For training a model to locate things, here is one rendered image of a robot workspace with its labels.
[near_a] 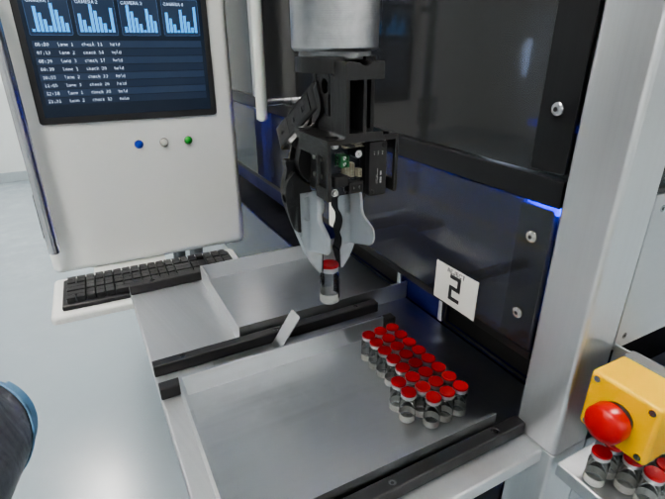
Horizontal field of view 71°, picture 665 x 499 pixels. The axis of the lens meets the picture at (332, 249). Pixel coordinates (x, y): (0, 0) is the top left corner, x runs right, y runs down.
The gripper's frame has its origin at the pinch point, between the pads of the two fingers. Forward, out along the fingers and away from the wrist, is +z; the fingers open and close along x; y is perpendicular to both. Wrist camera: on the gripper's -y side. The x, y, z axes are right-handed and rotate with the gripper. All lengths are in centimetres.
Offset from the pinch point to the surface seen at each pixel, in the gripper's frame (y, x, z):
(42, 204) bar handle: -79, -32, 12
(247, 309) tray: -33.7, 0.5, 25.1
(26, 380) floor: -165, -62, 113
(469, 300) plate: 0.4, 21.8, 11.6
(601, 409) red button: 21.9, 18.8, 12.1
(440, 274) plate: -5.8, 21.8, 10.4
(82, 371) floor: -160, -41, 113
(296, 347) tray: -15.1, 2.2, 22.5
